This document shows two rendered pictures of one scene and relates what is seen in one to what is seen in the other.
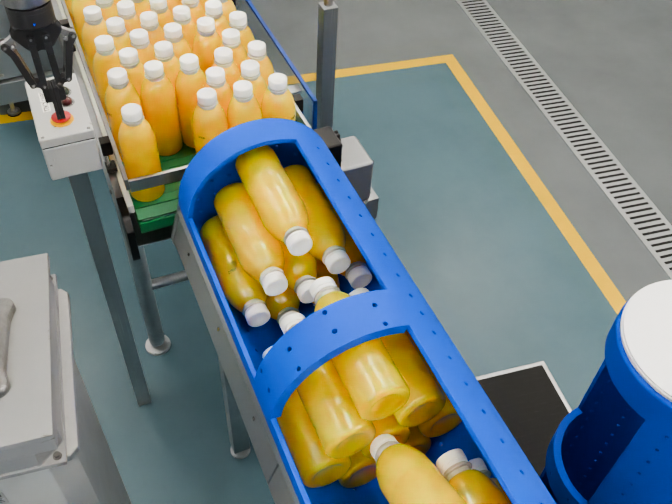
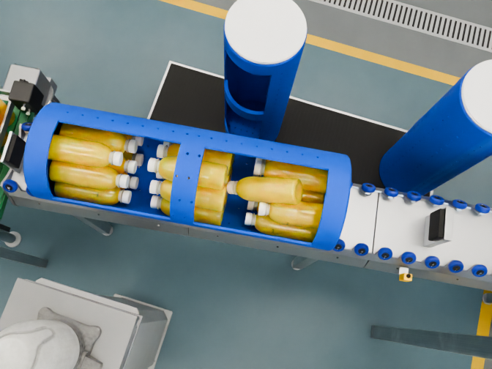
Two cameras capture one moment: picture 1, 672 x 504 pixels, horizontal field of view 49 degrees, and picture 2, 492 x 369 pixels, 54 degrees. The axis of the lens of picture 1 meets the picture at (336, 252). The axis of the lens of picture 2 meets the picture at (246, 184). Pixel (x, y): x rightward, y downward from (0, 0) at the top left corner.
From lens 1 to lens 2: 0.58 m
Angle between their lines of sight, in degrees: 37
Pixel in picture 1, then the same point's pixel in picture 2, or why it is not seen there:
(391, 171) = not seen: outside the picture
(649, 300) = (232, 28)
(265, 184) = (75, 153)
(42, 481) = not seen: hidden behind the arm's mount
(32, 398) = (111, 318)
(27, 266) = (20, 291)
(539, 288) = (124, 24)
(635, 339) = (245, 51)
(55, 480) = not seen: hidden behind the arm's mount
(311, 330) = (180, 186)
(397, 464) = (250, 189)
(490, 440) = (271, 154)
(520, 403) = (182, 88)
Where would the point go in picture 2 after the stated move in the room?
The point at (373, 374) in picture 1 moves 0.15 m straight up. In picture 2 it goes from (214, 175) to (212, 157)
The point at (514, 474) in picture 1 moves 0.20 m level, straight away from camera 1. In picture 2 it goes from (287, 155) to (256, 94)
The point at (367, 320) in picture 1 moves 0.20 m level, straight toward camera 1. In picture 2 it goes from (193, 162) to (250, 210)
